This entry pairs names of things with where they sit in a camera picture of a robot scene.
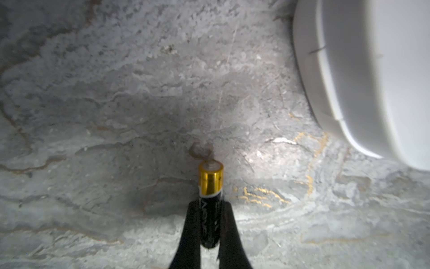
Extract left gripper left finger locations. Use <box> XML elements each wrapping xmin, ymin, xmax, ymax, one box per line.
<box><xmin>169</xmin><ymin>200</ymin><xmax>201</xmax><ymax>269</ymax></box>

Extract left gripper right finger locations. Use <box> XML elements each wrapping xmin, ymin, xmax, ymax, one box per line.
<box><xmin>218</xmin><ymin>201</ymin><xmax>252</xmax><ymax>269</ymax></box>

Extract black gold AA battery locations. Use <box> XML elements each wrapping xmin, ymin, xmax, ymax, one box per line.
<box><xmin>199</xmin><ymin>159</ymin><xmax>224</xmax><ymax>249</ymax></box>

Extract white square alarm clock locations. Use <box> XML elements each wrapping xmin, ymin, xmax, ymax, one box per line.
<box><xmin>293</xmin><ymin>1</ymin><xmax>430</xmax><ymax>171</ymax></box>

